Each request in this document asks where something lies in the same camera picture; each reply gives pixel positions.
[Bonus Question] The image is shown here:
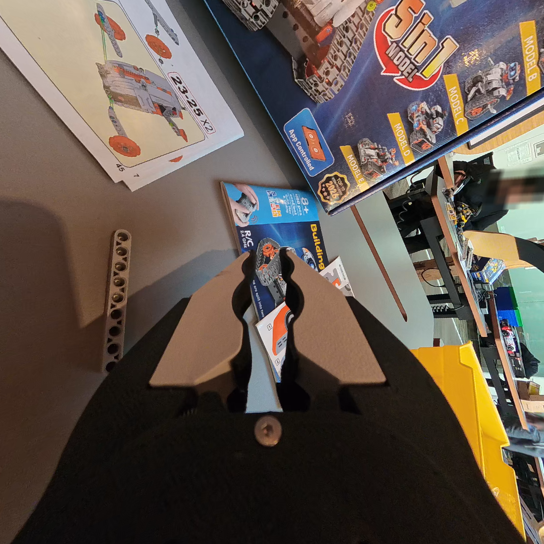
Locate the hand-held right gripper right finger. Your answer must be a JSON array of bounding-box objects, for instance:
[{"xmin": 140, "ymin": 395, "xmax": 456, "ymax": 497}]
[{"xmin": 278, "ymin": 249, "xmax": 388, "ymax": 414}]

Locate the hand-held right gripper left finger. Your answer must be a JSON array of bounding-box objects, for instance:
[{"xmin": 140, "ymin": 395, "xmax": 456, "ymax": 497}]
[{"xmin": 148, "ymin": 250, "xmax": 256, "ymax": 414}]

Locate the long grey holed beam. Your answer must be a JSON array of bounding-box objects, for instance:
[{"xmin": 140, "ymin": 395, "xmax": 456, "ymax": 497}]
[{"xmin": 101, "ymin": 229, "xmax": 133, "ymax": 374}]

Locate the grey desk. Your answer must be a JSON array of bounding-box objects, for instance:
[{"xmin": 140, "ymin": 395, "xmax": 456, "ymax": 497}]
[{"xmin": 0, "ymin": 0, "xmax": 434, "ymax": 544}]

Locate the robot sticker sheet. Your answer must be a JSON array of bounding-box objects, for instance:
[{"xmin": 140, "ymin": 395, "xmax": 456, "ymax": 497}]
[{"xmin": 255, "ymin": 256, "xmax": 356, "ymax": 383}]

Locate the wooden plank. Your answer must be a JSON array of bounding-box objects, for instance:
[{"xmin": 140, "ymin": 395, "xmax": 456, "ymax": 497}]
[{"xmin": 414, "ymin": 260, "xmax": 452, "ymax": 278}]

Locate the brown-topped background table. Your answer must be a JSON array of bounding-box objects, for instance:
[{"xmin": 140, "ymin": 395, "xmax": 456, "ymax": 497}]
[
  {"xmin": 479, "ymin": 295, "xmax": 531, "ymax": 431},
  {"xmin": 382, "ymin": 155, "xmax": 489, "ymax": 337}
]

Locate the yellow plastic bin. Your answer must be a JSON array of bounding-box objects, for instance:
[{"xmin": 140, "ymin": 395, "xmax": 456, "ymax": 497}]
[{"xmin": 410, "ymin": 341, "xmax": 528, "ymax": 537}]

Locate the closed blue instruction booklet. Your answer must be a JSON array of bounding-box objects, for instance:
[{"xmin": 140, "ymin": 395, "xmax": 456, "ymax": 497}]
[{"xmin": 220, "ymin": 181, "xmax": 331, "ymax": 324}]

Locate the small blue toy box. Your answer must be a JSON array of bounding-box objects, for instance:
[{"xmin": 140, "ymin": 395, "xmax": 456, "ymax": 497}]
[{"xmin": 469, "ymin": 257, "xmax": 507, "ymax": 284}]

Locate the blue storage bin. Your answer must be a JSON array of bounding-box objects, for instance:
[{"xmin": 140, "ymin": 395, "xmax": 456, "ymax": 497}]
[{"xmin": 494, "ymin": 287, "xmax": 518, "ymax": 329}]

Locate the red toy car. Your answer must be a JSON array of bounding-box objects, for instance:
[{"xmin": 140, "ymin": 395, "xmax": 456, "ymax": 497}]
[{"xmin": 498, "ymin": 319, "xmax": 522, "ymax": 358}]

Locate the tan wooden chair seat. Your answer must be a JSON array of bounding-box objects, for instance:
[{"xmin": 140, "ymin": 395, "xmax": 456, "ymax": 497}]
[{"xmin": 462, "ymin": 229, "xmax": 537, "ymax": 269}]

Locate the blue toy robot box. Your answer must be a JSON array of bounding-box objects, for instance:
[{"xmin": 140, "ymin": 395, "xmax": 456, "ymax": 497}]
[{"xmin": 203, "ymin": 0, "xmax": 544, "ymax": 215}]

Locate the open white instruction booklet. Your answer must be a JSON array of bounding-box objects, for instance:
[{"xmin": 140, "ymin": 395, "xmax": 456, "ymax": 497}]
[{"xmin": 0, "ymin": 0, "xmax": 245, "ymax": 192}]

